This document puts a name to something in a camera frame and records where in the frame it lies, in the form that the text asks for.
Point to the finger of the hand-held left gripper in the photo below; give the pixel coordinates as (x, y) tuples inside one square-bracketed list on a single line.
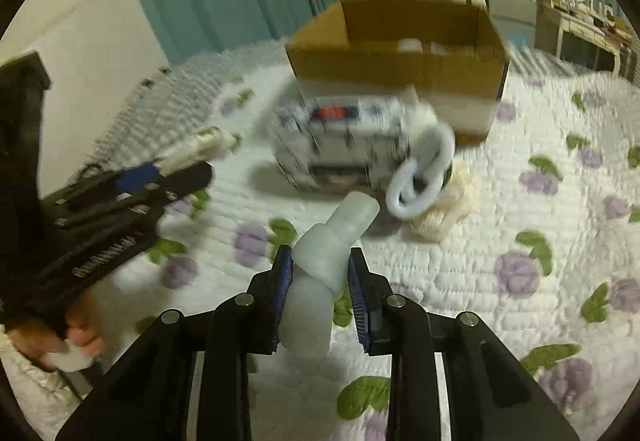
[(135, 177), (180, 183)]

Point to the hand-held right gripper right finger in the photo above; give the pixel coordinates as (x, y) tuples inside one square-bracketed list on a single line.
[(357, 301)]

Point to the white desk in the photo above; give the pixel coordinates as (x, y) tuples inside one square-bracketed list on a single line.
[(580, 38)]

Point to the brown cardboard box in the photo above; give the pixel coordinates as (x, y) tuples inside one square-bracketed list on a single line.
[(400, 66)]

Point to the black white patterned package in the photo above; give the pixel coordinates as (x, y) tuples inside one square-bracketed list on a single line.
[(340, 141)]

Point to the grey storage box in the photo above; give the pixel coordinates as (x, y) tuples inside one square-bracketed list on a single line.
[(512, 3)]

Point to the cream white soft item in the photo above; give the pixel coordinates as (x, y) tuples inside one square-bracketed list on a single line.
[(200, 145)]

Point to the white fluffy loop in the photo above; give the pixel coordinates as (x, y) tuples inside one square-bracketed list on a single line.
[(430, 156)]

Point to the floral quilted bed cover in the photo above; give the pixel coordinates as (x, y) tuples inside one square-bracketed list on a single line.
[(500, 221)]

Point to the white item in box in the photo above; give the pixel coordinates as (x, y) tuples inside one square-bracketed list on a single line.
[(415, 46)]

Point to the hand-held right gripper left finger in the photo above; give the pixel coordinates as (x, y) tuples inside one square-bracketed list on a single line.
[(283, 288)]

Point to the cream plush item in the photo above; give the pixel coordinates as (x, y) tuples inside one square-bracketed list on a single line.
[(450, 211)]

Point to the person's left forearm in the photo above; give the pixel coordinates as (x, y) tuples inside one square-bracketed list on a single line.
[(27, 386)]

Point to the person's left hand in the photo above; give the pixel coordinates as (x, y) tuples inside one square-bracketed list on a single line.
[(80, 326)]

